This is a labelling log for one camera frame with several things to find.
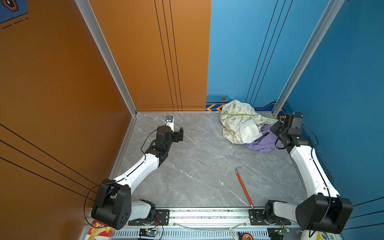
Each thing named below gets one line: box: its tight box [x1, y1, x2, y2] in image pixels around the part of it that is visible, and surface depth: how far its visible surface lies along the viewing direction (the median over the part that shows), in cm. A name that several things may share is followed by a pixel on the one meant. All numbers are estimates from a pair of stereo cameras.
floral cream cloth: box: [219, 99, 278, 145], surface depth 104 cm
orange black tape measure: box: [242, 233, 254, 240], surface depth 67 cm
